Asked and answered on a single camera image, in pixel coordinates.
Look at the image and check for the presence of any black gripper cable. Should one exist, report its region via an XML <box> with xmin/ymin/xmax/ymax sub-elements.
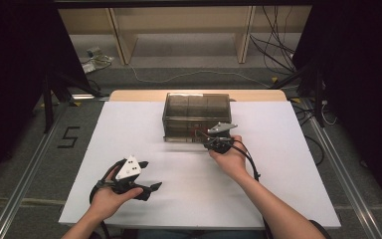
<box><xmin>89</xmin><ymin>158</ymin><xmax>125</xmax><ymax>239</ymax></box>
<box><xmin>233</xmin><ymin>138</ymin><xmax>274</xmax><ymax>239</ymax></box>

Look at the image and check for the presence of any white floor cable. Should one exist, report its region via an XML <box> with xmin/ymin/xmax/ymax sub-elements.
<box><xmin>127</xmin><ymin>63</ymin><xmax>273</xmax><ymax>90</ymax></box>

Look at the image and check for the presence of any black floor cable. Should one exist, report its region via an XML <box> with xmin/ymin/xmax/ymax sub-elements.
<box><xmin>291</xmin><ymin>102</ymin><xmax>326</xmax><ymax>167</ymax></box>

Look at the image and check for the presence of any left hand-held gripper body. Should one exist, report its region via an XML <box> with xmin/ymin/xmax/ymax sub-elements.
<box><xmin>108</xmin><ymin>154</ymin><xmax>152</xmax><ymax>201</ymax></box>

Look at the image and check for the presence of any aluminium floor rail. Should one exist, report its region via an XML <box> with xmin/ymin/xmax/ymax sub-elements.
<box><xmin>300</xmin><ymin>99</ymin><xmax>382</xmax><ymax>239</ymax></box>
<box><xmin>0</xmin><ymin>102</ymin><xmax>75</xmax><ymax>239</ymax></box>

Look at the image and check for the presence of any black curtain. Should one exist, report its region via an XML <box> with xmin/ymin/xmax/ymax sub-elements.
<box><xmin>0</xmin><ymin>0</ymin><xmax>92</xmax><ymax>192</ymax></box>
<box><xmin>291</xmin><ymin>0</ymin><xmax>382</xmax><ymax>215</ymax></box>

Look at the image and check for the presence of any light wooden table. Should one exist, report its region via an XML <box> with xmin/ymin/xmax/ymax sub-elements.
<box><xmin>108</xmin><ymin>89</ymin><xmax>287</xmax><ymax>103</ymax></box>

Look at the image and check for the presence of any light wooden shelf unit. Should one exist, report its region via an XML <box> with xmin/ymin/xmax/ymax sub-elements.
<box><xmin>58</xmin><ymin>5</ymin><xmax>312</xmax><ymax>65</ymax></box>

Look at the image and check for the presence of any white table board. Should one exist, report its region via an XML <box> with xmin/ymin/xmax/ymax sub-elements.
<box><xmin>58</xmin><ymin>100</ymin><xmax>342</xmax><ymax>230</ymax></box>

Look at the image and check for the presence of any black tripod stand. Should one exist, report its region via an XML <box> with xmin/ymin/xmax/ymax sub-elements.
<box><xmin>41</xmin><ymin>70</ymin><xmax>103</xmax><ymax>133</ymax></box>
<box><xmin>270</xmin><ymin>61</ymin><xmax>326</xmax><ymax>128</ymax></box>

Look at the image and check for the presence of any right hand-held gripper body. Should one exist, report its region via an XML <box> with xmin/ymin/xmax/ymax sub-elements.
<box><xmin>203</xmin><ymin>121</ymin><xmax>239</xmax><ymax>155</ymax></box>

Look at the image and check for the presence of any smoky transparent drawer cabinet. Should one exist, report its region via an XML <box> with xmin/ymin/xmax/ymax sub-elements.
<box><xmin>161</xmin><ymin>92</ymin><xmax>232</xmax><ymax>144</ymax></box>

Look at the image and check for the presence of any white power strip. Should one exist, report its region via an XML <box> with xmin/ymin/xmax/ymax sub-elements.
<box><xmin>81</xmin><ymin>62</ymin><xmax>97</xmax><ymax>74</ymax></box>

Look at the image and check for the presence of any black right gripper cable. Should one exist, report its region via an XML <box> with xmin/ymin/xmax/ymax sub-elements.
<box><xmin>233</xmin><ymin>138</ymin><xmax>274</xmax><ymax>239</ymax></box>

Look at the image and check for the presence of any tangle of black cables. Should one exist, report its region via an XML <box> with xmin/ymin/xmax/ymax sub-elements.
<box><xmin>249</xmin><ymin>5</ymin><xmax>296</xmax><ymax>76</ymax></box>

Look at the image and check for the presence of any person's right hand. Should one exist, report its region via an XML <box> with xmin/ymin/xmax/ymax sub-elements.
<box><xmin>208</xmin><ymin>134</ymin><xmax>250</xmax><ymax>182</ymax></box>

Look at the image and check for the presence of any person's left hand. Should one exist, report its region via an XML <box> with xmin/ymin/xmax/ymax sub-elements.
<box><xmin>90</xmin><ymin>165</ymin><xmax>144</xmax><ymax>222</ymax></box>

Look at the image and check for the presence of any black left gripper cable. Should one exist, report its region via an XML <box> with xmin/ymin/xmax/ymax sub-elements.
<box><xmin>89</xmin><ymin>158</ymin><xmax>125</xmax><ymax>239</ymax></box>

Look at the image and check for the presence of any grey power adapter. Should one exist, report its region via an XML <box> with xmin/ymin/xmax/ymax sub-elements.
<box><xmin>87</xmin><ymin>46</ymin><xmax>103</xmax><ymax>58</ymax></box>

